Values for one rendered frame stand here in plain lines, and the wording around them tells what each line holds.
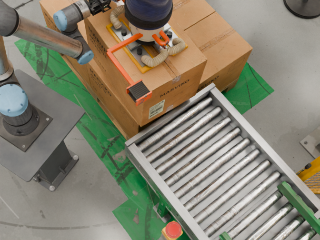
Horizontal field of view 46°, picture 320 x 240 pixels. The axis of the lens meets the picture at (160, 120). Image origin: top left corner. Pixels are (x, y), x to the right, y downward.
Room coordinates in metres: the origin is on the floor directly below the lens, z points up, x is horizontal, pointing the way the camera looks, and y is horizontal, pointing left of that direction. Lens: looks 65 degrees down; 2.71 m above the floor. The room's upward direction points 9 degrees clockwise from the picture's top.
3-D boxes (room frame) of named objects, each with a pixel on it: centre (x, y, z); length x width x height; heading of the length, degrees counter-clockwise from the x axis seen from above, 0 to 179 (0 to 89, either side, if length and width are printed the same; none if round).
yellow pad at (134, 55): (1.15, 0.20, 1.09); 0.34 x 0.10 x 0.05; 44
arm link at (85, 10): (1.23, 0.46, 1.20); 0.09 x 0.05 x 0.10; 45
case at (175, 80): (1.23, 0.15, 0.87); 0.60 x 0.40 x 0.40; 42
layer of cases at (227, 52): (1.71, 0.21, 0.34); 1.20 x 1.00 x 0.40; 46
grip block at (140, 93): (0.82, 0.11, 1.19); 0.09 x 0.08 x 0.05; 134
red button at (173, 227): (0.27, -0.13, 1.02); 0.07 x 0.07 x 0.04
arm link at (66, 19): (1.17, 0.52, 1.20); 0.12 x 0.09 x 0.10; 135
